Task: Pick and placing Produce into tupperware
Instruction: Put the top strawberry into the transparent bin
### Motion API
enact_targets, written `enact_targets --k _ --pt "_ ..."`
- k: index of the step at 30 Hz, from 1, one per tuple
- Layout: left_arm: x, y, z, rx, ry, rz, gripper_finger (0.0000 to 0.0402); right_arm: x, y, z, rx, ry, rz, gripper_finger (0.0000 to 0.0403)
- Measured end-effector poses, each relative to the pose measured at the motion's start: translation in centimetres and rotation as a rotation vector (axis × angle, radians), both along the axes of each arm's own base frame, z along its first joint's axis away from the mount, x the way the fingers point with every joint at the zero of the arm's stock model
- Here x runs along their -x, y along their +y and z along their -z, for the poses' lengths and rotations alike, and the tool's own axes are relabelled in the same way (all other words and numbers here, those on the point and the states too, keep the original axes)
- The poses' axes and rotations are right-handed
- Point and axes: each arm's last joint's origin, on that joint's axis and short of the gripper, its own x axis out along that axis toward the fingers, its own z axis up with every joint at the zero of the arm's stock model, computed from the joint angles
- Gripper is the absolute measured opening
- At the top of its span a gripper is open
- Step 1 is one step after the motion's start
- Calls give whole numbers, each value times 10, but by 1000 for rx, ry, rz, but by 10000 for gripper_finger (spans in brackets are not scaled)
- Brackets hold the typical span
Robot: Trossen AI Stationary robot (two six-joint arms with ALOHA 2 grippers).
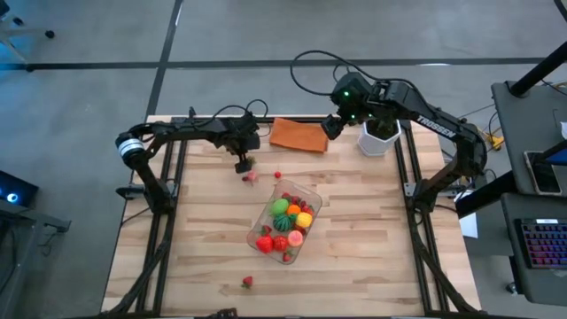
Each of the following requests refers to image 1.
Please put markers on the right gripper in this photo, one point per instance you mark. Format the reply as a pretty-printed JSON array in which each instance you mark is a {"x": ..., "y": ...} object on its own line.
[{"x": 356, "y": 113}]

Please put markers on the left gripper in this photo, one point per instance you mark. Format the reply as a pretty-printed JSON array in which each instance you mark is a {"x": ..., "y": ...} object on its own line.
[{"x": 239, "y": 135}]

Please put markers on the small red berry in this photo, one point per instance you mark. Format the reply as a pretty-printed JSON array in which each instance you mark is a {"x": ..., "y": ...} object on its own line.
[{"x": 285, "y": 195}]

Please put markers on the green toy lime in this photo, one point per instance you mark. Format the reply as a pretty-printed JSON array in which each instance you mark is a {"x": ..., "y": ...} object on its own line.
[{"x": 279, "y": 207}]

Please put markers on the dark red cherry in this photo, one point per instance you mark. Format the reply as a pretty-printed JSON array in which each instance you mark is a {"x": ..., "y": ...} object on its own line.
[{"x": 296, "y": 200}]

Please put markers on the orange toy fruit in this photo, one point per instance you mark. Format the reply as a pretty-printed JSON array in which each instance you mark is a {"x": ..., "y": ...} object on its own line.
[{"x": 293, "y": 209}]

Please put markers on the green striped toy watermelon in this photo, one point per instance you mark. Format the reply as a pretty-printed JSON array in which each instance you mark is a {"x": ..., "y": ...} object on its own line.
[{"x": 282, "y": 223}]

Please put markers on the clear plastic container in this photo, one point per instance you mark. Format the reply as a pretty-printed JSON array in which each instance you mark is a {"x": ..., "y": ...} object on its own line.
[{"x": 312, "y": 197}]

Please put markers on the red toy apple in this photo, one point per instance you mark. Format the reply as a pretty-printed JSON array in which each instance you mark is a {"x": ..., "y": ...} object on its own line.
[{"x": 264, "y": 244}]

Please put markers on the yellow toy pineapple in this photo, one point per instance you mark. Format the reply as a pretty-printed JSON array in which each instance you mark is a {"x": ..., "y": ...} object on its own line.
[{"x": 304, "y": 220}]

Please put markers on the pink toy peach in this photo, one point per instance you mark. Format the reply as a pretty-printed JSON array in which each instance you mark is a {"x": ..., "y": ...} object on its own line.
[{"x": 295, "y": 238}]

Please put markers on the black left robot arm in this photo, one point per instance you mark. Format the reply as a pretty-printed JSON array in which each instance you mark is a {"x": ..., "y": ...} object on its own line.
[{"x": 177, "y": 129}]

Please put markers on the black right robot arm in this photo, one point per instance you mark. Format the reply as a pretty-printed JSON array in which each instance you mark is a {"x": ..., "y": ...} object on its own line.
[{"x": 460, "y": 146}]

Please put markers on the small pink fruit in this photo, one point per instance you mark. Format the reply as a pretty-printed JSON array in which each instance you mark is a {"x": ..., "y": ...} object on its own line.
[{"x": 253, "y": 176}]

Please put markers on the red cherry with stem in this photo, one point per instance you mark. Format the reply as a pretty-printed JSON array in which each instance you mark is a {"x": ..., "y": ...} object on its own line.
[{"x": 277, "y": 174}]

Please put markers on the orange folded cloth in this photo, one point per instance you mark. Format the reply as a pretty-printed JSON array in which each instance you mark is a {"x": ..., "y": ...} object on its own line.
[{"x": 297, "y": 135}]

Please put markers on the white plant pot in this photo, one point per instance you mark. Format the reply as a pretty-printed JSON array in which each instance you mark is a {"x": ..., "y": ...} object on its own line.
[{"x": 372, "y": 146}]

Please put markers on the green cactus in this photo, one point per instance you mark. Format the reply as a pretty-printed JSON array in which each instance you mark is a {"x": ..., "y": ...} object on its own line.
[{"x": 384, "y": 127}]

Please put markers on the white paper sheet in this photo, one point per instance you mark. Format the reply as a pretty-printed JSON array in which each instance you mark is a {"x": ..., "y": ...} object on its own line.
[{"x": 469, "y": 223}]

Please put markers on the grey desk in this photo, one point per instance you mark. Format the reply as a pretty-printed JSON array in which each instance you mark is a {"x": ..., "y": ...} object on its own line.
[
  {"x": 522, "y": 124},
  {"x": 509, "y": 274}
]

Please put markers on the black pole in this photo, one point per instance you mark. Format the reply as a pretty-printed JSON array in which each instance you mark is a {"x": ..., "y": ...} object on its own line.
[{"x": 536, "y": 68}]

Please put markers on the black tablet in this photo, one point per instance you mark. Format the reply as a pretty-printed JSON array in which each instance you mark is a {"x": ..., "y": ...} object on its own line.
[{"x": 542, "y": 175}]

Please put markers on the black device with blue light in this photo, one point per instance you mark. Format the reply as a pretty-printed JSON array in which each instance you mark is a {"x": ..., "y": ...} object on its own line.
[{"x": 15, "y": 190}]

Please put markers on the black keyboard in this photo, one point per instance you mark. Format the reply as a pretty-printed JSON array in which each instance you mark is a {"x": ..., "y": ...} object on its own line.
[{"x": 545, "y": 243}]

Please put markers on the grey chair base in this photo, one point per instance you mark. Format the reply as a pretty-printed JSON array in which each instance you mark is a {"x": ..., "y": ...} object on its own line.
[{"x": 26, "y": 32}]

